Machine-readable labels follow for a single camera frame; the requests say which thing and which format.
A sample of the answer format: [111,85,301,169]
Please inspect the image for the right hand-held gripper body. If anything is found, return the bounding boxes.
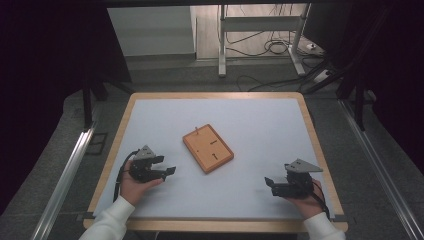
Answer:
[280,158,324,200]

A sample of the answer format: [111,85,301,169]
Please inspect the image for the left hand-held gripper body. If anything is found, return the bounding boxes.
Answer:
[128,144,162,184]

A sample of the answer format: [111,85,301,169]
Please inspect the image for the orange wooden box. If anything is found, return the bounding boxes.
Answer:
[182,123,235,175]

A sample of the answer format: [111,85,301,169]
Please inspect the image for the person's left hand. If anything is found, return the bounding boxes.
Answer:
[119,161,165,207]

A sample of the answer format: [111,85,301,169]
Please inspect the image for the person's right hand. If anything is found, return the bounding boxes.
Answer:
[285,178,327,220]

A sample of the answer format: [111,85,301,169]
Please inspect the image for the white table mat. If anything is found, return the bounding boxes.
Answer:
[93,98,336,221]

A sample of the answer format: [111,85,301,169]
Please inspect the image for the black metal stand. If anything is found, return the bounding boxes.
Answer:
[81,74,135,130]
[335,64,368,132]

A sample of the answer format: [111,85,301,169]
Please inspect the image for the wooden table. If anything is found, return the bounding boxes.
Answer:
[83,91,350,234]

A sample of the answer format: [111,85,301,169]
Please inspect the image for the white power strip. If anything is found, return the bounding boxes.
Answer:
[312,68,332,84]

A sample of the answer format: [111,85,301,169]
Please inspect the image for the white cabinet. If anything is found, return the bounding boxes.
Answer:
[107,5,197,58]

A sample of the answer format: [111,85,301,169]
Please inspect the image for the dark curtain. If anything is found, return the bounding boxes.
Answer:
[346,0,424,168]
[0,0,132,216]

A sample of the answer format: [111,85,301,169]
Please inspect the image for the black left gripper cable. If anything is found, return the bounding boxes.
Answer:
[112,149,140,203]

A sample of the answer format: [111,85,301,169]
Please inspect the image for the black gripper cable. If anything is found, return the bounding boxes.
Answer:
[112,149,140,203]
[311,181,332,220]

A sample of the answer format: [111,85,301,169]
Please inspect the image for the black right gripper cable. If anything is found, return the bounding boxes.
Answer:
[311,181,332,220]

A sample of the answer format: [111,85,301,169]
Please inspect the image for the metal floor rail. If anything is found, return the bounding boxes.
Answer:
[337,99,424,240]
[30,126,98,240]

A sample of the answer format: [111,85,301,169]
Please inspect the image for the black floor cables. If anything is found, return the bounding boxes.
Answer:
[225,3,329,93]

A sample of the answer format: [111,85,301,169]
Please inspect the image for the white metal desk frame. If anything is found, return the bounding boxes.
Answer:
[217,3,313,78]

